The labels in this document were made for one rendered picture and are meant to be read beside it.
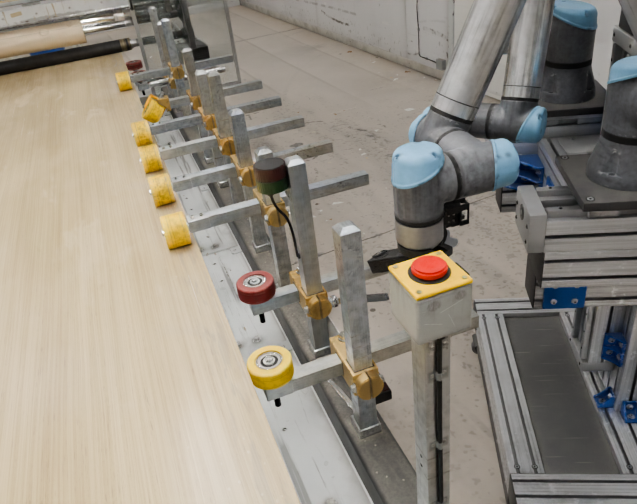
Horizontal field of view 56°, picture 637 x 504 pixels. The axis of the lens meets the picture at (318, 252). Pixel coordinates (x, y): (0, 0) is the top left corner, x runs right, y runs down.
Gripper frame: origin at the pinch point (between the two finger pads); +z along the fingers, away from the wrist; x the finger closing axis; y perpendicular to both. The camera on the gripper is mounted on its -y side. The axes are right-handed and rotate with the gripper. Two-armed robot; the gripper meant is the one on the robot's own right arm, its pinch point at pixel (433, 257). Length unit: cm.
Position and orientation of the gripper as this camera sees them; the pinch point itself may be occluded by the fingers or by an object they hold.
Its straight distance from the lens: 142.8
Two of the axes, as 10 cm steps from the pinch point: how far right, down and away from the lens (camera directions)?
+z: 1.1, 8.4, 5.3
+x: -3.5, -4.7, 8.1
